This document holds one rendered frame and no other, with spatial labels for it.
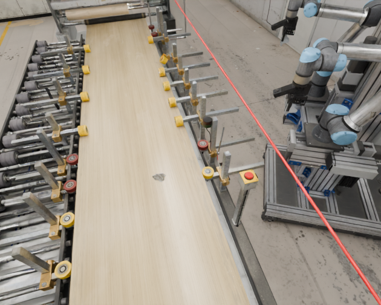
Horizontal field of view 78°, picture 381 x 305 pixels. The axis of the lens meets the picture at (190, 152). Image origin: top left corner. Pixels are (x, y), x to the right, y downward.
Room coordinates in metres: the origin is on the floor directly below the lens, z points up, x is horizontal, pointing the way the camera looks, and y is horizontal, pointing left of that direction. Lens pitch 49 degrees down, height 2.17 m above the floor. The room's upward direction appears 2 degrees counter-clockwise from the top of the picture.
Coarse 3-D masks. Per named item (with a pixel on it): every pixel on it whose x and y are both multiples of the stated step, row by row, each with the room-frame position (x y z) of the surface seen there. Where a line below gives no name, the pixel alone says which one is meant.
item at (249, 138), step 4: (248, 136) 1.28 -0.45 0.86; (252, 136) 1.27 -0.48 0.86; (228, 140) 1.24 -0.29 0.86; (232, 140) 1.24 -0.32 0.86; (236, 140) 1.24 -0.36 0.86; (240, 140) 1.23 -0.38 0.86; (244, 140) 1.24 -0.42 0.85; (248, 140) 1.25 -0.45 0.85; (252, 140) 1.25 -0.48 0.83; (216, 144) 1.21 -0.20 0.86; (224, 144) 1.20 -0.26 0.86; (228, 144) 1.21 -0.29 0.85; (232, 144) 1.22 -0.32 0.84; (236, 144) 1.22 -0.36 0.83; (216, 148) 1.19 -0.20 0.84
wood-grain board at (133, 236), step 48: (96, 48) 2.76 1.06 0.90; (144, 48) 2.72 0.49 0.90; (96, 96) 1.81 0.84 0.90; (144, 96) 1.79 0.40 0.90; (96, 144) 1.21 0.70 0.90; (144, 144) 1.20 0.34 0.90; (96, 192) 0.79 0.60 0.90; (144, 192) 0.78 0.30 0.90; (192, 192) 0.77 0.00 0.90; (96, 240) 0.49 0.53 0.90; (144, 240) 0.48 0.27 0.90; (192, 240) 0.47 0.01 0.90; (96, 288) 0.26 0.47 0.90; (144, 288) 0.25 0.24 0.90; (192, 288) 0.25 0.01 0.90; (240, 288) 0.24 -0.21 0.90
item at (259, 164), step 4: (252, 164) 1.01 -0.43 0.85; (256, 164) 1.01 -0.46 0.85; (260, 164) 1.01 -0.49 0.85; (264, 164) 1.01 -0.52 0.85; (232, 168) 0.98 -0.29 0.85; (236, 168) 0.98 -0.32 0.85; (240, 168) 0.98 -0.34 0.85; (244, 168) 0.98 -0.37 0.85; (248, 168) 0.98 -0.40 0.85; (252, 168) 0.98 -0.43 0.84; (256, 168) 0.99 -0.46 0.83; (216, 172) 0.95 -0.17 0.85; (232, 172) 0.95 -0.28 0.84; (236, 172) 0.96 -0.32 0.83; (216, 176) 0.92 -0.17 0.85
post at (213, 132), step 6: (216, 120) 1.14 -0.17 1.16; (216, 126) 1.14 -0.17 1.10; (210, 132) 1.16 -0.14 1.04; (216, 132) 1.14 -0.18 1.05; (210, 138) 1.15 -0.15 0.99; (216, 138) 1.14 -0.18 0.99; (210, 144) 1.14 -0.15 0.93; (210, 150) 1.14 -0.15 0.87; (210, 156) 1.13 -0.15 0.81; (210, 162) 1.13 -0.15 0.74
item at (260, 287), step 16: (160, 48) 3.17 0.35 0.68; (176, 80) 2.34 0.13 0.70; (192, 128) 1.56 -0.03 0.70; (208, 160) 1.16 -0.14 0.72; (224, 192) 0.88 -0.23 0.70; (224, 208) 0.76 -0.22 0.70; (240, 240) 0.54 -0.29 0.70; (240, 256) 0.46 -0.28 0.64; (256, 272) 0.35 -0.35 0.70; (256, 288) 0.27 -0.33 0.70; (272, 304) 0.20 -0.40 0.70
